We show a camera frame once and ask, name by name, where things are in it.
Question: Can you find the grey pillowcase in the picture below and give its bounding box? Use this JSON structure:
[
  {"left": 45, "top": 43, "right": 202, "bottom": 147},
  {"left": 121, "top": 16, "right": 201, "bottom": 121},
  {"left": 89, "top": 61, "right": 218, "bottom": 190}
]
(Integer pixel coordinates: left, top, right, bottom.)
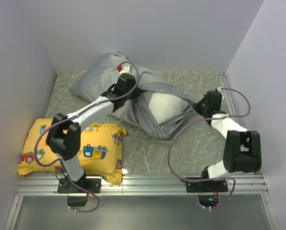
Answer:
[{"left": 69, "top": 52, "right": 195, "bottom": 139}]

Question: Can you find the white pillow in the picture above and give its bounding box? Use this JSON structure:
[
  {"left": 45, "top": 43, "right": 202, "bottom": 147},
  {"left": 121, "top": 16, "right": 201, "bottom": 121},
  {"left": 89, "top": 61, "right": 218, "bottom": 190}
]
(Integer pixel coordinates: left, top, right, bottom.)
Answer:
[{"left": 148, "top": 92, "right": 192, "bottom": 124}]

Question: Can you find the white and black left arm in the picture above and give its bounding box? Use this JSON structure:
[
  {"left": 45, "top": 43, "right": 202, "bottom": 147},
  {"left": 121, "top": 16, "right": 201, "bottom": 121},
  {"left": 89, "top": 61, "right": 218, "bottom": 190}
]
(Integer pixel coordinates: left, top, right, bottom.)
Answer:
[{"left": 46, "top": 73, "right": 140, "bottom": 193}]

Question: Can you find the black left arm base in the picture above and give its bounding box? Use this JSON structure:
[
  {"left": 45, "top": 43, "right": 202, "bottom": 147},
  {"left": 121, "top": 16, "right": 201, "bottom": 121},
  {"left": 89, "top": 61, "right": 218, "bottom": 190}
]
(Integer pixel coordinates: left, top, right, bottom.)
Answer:
[{"left": 57, "top": 178, "right": 101, "bottom": 207}]

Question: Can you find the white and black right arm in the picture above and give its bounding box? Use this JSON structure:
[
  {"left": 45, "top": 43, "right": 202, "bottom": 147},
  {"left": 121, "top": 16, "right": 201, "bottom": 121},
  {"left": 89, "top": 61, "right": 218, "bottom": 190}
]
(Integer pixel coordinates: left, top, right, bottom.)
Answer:
[{"left": 194, "top": 88, "right": 262, "bottom": 192}]

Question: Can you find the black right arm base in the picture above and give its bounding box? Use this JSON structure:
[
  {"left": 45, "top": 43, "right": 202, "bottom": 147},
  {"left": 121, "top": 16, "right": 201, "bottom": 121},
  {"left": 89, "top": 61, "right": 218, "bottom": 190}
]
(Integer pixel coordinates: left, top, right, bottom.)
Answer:
[{"left": 185, "top": 180, "right": 228, "bottom": 209}]

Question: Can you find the yellow cartoon print pillow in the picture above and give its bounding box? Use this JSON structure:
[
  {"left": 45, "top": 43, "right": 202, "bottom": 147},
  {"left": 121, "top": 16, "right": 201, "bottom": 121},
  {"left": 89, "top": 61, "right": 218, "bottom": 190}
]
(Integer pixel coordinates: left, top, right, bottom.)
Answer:
[{"left": 18, "top": 118, "right": 127, "bottom": 185}]

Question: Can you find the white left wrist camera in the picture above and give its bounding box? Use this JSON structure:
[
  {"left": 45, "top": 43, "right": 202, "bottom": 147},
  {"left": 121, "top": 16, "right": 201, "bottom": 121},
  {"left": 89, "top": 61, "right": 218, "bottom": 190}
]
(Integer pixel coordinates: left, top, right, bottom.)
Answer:
[{"left": 116, "top": 64, "right": 132, "bottom": 75}]

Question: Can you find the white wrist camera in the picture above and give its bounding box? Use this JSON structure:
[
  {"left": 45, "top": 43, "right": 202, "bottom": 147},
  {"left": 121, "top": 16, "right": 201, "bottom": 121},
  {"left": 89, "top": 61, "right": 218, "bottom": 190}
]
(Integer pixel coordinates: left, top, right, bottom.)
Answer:
[
  {"left": 216, "top": 87, "right": 225, "bottom": 101},
  {"left": 116, "top": 64, "right": 132, "bottom": 75}
]

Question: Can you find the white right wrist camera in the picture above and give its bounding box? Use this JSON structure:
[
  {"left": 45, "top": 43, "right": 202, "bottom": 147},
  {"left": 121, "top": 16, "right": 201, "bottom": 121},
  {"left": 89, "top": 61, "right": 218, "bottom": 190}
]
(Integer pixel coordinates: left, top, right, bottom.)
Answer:
[{"left": 216, "top": 87, "right": 225, "bottom": 101}]

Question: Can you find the aluminium right side rail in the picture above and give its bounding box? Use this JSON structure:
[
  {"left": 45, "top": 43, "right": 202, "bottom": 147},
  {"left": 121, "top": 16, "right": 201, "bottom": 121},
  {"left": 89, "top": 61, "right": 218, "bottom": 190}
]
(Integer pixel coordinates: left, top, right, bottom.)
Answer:
[{"left": 218, "top": 71, "right": 256, "bottom": 178}]

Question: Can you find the aluminium rail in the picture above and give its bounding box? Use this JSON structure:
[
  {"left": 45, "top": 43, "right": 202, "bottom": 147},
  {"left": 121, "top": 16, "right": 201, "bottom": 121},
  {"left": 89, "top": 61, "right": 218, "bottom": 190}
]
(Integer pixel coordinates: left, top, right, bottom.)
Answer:
[
  {"left": 15, "top": 174, "right": 268, "bottom": 196},
  {"left": 218, "top": 71, "right": 256, "bottom": 178}
]

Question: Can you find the aluminium front rail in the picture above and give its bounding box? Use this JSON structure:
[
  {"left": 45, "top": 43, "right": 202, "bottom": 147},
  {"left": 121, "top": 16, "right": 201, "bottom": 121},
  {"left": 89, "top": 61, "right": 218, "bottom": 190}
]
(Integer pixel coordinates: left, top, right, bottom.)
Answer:
[{"left": 15, "top": 174, "right": 268, "bottom": 196}]

